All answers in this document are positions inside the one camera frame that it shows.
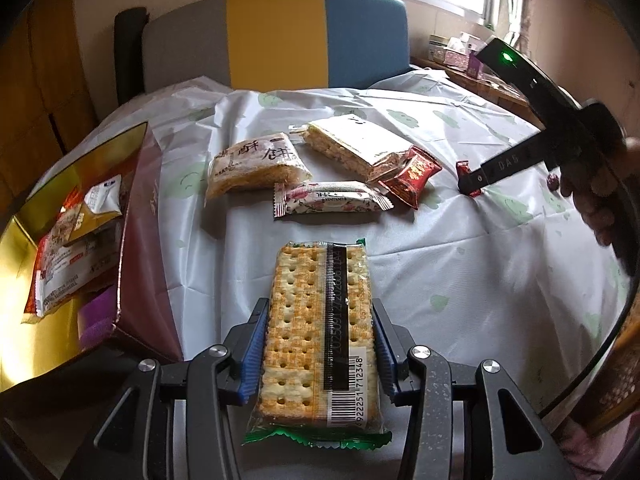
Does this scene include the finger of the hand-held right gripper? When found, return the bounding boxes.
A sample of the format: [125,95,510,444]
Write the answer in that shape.
[457,130,551,197]

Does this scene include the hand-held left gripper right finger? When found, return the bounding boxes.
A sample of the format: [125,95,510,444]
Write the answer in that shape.
[370,297,576,480]

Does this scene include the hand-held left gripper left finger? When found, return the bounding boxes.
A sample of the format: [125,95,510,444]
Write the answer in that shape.
[75,297,271,480]

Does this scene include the green-edged cracker packet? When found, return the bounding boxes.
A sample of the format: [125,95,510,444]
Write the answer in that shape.
[243,239,393,448]

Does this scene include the red candy packet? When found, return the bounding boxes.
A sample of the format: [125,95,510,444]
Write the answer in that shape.
[378,146,443,209]

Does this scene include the gold tin box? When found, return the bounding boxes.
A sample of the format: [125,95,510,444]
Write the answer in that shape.
[0,121,183,396]

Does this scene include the purple snack packet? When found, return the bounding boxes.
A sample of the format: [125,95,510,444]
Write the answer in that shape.
[77,285,121,351]

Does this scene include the white sandwich cracker packet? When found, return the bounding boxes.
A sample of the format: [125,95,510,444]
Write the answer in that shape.
[289,115,408,183]

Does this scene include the floral white snack packet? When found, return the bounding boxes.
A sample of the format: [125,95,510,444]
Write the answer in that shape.
[272,180,394,218]

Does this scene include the clear rice cake packet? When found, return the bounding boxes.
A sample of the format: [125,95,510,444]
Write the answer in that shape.
[205,132,313,206]

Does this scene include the large red snack bag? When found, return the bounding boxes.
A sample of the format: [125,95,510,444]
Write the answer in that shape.
[22,190,126,323]

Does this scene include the white sachet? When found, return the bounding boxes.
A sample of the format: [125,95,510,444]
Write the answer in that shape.
[67,175,123,243]

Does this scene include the person's right hand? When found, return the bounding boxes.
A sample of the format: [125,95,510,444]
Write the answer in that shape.
[559,137,640,251]

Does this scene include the pale side curtain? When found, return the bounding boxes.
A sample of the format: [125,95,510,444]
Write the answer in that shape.
[505,15,531,56]

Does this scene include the boxes on windowsill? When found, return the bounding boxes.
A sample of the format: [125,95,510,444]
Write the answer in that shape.
[429,34,451,63]

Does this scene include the black rolled mat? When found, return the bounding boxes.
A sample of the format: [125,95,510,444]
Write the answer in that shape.
[114,7,148,108]

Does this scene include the wooden wardrobe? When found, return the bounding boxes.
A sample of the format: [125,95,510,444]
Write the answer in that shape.
[0,0,101,201]

